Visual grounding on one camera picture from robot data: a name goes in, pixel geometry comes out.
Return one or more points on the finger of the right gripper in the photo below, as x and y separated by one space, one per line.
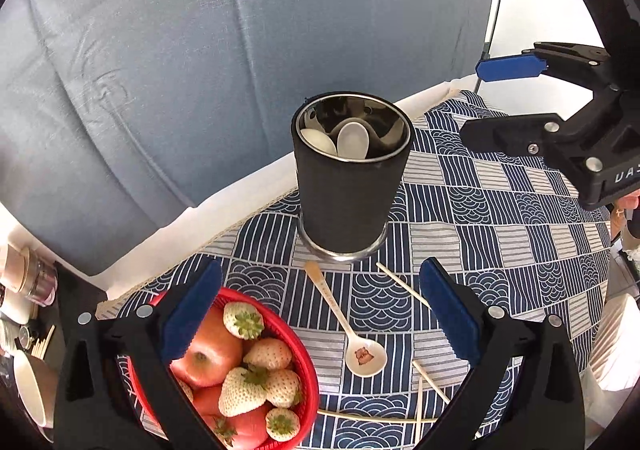
515 66
514 135

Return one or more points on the red apple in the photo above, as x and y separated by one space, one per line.
213 352
244 431

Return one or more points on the black side shelf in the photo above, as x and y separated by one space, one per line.
50 339

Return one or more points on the large white ceramic spoon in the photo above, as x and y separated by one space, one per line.
353 142

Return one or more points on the blue patterned tablecloth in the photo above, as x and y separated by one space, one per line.
511 229

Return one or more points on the black utensil holder cup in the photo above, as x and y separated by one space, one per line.
345 203

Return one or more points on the grey backdrop cloth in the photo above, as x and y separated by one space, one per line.
118 115

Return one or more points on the beige mug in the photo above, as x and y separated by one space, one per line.
37 384

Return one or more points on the small white cartoon spoon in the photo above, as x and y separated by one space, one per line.
363 357

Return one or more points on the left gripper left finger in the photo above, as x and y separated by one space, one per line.
92 410

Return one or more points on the red fruit basket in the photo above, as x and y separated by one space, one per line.
292 384

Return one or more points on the right hand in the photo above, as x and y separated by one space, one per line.
618 219

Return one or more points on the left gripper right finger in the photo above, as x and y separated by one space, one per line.
545 410

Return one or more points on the glass jar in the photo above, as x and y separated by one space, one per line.
40 280

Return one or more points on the white strawberry near rim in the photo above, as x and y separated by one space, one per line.
243 320

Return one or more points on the wooden chopstick crossing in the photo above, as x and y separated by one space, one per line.
375 419

